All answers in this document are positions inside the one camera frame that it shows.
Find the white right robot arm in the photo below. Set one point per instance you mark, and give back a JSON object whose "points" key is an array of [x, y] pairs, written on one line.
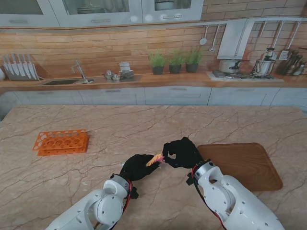
{"points": [[227, 198]]}

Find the brown wooden tray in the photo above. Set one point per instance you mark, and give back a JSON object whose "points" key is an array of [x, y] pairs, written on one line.
{"points": [[244, 165]]}

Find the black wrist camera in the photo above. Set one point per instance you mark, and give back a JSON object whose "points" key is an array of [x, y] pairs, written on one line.
{"points": [[134, 192], [190, 179]]}

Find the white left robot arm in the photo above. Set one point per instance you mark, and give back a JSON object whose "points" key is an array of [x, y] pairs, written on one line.
{"points": [[96, 208]]}

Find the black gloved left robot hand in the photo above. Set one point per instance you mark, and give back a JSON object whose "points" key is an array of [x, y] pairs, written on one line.
{"points": [[138, 167]]}

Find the yellow microfibre cloth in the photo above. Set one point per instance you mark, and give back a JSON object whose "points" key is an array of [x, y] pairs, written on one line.
{"points": [[153, 160]]}

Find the orange test tube rack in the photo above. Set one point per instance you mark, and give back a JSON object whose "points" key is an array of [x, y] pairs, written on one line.
{"points": [[57, 143]]}

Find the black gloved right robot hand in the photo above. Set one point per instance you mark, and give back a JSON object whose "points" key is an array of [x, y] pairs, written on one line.
{"points": [[185, 153]]}

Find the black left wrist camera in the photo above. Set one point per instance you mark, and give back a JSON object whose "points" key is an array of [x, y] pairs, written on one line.
{"points": [[134, 192]]}

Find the printed kitchen backdrop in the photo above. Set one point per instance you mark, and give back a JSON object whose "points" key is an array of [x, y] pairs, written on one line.
{"points": [[96, 48]]}

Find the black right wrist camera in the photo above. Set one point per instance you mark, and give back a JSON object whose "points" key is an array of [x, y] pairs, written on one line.
{"points": [[190, 179]]}

